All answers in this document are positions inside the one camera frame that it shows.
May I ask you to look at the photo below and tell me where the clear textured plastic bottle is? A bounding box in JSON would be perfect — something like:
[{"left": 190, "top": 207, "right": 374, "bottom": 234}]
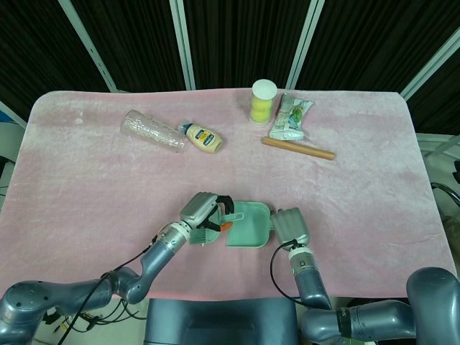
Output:
[{"left": 120, "top": 109, "right": 188, "bottom": 155}]

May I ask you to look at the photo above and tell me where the mint green hand brush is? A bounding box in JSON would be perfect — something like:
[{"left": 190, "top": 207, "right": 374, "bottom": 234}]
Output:
[{"left": 188, "top": 211, "right": 245, "bottom": 247}]

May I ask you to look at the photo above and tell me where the wooden rolling pin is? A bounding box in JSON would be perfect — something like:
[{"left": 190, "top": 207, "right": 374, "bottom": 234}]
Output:
[{"left": 261, "top": 136, "right": 336, "bottom": 162}]

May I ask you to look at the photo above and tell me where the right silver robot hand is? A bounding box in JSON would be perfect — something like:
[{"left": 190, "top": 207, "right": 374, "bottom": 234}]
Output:
[{"left": 270, "top": 207, "right": 312, "bottom": 247}]

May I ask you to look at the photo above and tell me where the silver green snack packet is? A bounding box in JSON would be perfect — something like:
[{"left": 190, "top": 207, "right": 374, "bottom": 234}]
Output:
[{"left": 269, "top": 92, "right": 316, "bottom": 142}]

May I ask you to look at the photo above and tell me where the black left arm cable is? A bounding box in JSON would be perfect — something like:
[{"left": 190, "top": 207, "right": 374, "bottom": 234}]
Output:
[{"left": 70, "top": 233, "right": 161, "bottom": 328}]

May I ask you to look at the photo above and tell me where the black partition panel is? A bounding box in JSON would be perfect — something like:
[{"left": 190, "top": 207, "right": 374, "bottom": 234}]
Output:
[
  {"left": 298, "top": 0, "right": 460, "bottom": 95},
  {"left": 0, "top": 0, "right": 111, "bottom": 125},
  {"left": 70, "top": 0, "right": 188, "bottom": 93},
  {"left": 408, "top": 57, "right": 460, "bottom": 136},
  {"left": 183, "top": 0, "right": 312, "bottom": 90}
]

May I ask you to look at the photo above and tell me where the yellow tennis ball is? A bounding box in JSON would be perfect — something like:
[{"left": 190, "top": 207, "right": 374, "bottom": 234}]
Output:
[
  {"left": 252, "top": 95, "right": 276, "bottom": 111},
  {"left": 250, "top": 106, "right": 273, "bottom": 123}
]

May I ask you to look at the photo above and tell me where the mint green dustpan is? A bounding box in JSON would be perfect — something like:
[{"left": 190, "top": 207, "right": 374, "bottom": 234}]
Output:
[{"left": 225, "top": 201, "right": 277, "bottom": 249}]

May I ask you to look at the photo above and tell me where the white partition frame post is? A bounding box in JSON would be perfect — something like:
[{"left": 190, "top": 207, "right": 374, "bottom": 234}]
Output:
[
  {"left": 169, "top": 0, "right": 197, "bottom": 91},
  {"left": 57, "top": 0, "right": 119, "bottom": 93},
  {"left": 401, "top": 27, "right": 460, "bottom": 100},
  {"left": 286, "top": 0, "right": 325, "bottom": 90}
]

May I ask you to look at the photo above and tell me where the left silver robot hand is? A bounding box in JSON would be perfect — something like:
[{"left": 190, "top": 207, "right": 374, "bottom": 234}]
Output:
[{"left": 178, "top": 192, "right": 236, "bottom": 233}]

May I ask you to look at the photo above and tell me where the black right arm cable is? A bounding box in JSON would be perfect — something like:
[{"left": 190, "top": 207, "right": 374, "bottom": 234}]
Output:
[{"left": 269, "top": 239, "right": 310, "bottom": 307}]

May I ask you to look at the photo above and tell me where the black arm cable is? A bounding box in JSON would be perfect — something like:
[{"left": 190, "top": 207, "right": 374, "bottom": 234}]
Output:
[
  {"left": 269, "top": 239, "right": 310, "bottom": 307},
  {"left": 70, "top": 233, "right": 161, "bottom": 328}
]

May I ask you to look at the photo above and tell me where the cream mayonnaise squeeze bottle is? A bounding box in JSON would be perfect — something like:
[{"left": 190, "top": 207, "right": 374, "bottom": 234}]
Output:
[{"left": 178, "top": 121, "right": 224, "bottom": 154}]

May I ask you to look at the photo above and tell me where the black floor cable bundle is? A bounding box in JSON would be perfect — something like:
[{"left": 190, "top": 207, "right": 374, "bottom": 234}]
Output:
[{"left": 42, "top": 298, "right": 148, "bottom": 334}]

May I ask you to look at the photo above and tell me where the dark blue robot torso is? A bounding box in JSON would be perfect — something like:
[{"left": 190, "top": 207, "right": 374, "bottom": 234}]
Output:
[{"left": 143, "top": 297, "right": 299, "bottom": 345}]

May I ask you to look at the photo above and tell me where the clear tennis ball tube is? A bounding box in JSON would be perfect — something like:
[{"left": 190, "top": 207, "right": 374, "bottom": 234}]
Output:
[{"left": 249, "top": 79, "right": 278, "bottom": 127}]

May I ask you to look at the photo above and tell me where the pink plush tablecloth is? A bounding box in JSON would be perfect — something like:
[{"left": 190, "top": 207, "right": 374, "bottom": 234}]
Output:
[{"left": 0, "top": 88, "right": 456, "bottom": 301}]

